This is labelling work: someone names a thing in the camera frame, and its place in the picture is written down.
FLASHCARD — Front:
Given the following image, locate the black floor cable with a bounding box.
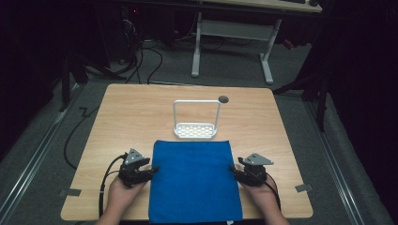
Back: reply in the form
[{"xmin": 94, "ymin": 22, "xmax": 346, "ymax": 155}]
[{"xmin": 63, "ymin": 106, "xmax": 100, "ymax": 171}]

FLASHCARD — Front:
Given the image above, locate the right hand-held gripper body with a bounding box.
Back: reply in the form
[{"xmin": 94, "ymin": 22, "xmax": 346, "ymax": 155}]
[{"xmin": 241, "ymin": 152, "xmax": 275, "ymax": 188}]

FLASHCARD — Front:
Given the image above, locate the black cable bundle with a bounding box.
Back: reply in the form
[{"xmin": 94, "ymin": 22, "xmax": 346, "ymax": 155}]
[{"xmin": 120, "ymin": 18, "xmax": 164, "ymax": 85}]

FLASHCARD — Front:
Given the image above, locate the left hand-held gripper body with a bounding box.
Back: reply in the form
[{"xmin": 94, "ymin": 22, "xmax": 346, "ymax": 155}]
[{"xmin": 117, "ymin": 148, "xmax": 148, "ymax": 189}]

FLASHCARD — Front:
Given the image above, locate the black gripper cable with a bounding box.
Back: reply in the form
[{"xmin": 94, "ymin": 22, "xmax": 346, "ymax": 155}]
[
  {"xmin": 98, "ymin": 153, "xmax": 130, "ymax": 218},
  {"xmin": 264, "ymin": 172, "xmax": 282, "ymax": 212}
]

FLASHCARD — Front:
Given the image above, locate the person's right hand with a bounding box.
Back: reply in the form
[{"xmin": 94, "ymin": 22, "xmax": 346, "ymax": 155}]
[{"xmin": 240, "ymin": 179, "xmax": 280, "ymax": 214}]

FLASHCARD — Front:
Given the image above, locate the white wire rack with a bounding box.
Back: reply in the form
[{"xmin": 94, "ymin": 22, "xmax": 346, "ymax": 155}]
[{"xmin": 173, "ymin": 99, "xmax": 222, "ymax": 140}]

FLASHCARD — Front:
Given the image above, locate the black metal stand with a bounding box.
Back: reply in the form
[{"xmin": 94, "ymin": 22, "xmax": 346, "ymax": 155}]
[
  {"xmin": 272, "ymin": 55, "xmax": 332, "ymax": 133},
  {"xmin": 57, "ymin": 46, "xmax": 128, "ymax": 113}
]

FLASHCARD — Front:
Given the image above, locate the blue cloth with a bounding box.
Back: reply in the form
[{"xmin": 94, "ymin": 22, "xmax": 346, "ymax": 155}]
[{"xmin": 148, "ymin": 139, "xmax": 244, "ymax": 224}]

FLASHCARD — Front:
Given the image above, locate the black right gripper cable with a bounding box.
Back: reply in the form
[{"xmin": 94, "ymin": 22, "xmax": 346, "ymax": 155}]
[{"xmin": 264, "ymin": 172, "xmax": 282, "ymax": 212}]

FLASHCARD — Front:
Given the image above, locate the grey tape piece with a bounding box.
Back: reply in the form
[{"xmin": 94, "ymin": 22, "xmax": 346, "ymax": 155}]
[
  {"xmin": 294, "ymin": 183, "xmax": 314, "ymax": 193},
  {"xmin": 65, "ymin": 187, "xmax": 83, "ymax": 198}
]

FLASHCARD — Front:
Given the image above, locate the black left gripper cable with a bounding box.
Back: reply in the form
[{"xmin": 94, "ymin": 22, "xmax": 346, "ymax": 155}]
[{"xmin": 98, "ymin": 153, "xmax": 130, "ymax": 218}]

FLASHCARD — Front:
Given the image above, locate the metal floor rail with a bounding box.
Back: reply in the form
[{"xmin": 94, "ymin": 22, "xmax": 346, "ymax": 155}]
[
  {"xmin": 0, "ymin": 82, "xmax": 83, "ymax": 219},
  {"xmin": 303, "ymin": 100, "xmax": 366, "ymax": 225}
]

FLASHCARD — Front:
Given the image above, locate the white-framed wooden desk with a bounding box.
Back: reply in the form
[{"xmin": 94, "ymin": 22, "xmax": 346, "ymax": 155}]
[{"xmin": 191, "ymin": 0, "xmax": 324, "ymax": 86}]

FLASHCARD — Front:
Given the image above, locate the person's left hand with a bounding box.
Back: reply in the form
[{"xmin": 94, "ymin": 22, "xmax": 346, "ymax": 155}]
[{"xmin": 107, "ymin": 175, "xmax": 147, "ymax": 214}]

